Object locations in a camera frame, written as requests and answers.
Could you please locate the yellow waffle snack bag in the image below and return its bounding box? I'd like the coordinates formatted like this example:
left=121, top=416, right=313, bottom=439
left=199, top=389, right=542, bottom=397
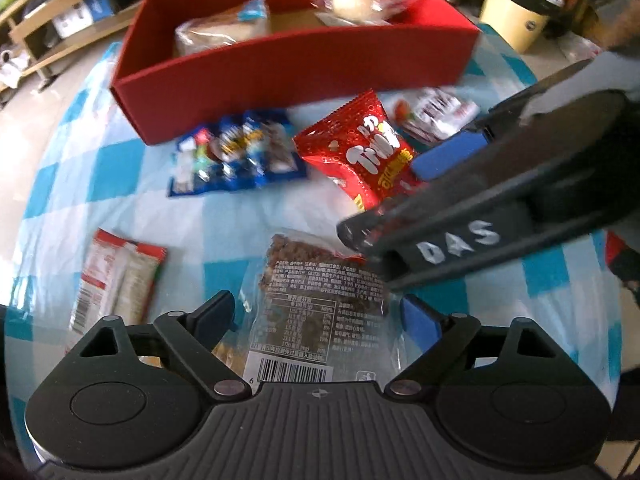
left=212, top=340, right=248, bottom=376

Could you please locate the white red small snack packet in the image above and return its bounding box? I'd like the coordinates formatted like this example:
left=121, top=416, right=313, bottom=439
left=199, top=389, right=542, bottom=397
left=392, top=88, right=480, bottom=148

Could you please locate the red Trolli candy bag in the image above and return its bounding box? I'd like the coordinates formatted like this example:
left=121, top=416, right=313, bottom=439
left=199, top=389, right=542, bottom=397
left=293, top=90, right=420, bottom=211

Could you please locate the red white long packet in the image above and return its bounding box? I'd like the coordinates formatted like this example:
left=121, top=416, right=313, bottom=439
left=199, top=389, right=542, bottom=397
left=65, top=229, right=167, bottom=350

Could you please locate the dark meat floss bread pack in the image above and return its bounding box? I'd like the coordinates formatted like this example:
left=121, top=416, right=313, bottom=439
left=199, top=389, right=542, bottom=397
left=239, top=232, right=405, bottom=388

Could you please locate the blue sausage snack pack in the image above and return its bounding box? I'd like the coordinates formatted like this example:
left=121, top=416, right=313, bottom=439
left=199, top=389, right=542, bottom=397
left=168, top=108, right=307, bottom=197

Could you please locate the round bun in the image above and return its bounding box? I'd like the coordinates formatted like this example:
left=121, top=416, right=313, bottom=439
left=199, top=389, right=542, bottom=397
left=311, top=0, right=419, bottom=26

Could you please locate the milk cake bread pack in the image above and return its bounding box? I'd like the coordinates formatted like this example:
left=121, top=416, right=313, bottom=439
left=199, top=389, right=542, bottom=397
left=175, top=0, right=271, bottom=56

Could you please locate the blue white checkered cloth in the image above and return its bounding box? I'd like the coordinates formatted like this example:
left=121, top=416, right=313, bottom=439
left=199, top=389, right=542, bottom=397
left=2, top=22, right=624, bottom=461

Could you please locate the cream trash bin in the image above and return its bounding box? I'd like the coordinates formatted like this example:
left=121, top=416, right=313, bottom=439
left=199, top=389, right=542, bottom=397
left=478, top=0, right=564, bottom=53

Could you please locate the red cardboard box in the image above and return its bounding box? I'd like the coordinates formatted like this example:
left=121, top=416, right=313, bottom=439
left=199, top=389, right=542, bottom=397
left=111, top=0, right=480, bottom=145

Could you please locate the blue white box on shelf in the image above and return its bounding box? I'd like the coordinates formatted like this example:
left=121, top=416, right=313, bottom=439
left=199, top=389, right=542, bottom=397
left=52, top=0, right=117, bottom=39

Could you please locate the wooden TV stand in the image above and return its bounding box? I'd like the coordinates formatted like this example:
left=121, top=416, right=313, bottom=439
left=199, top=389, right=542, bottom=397
left=1, top=0, right=136, bottom=89

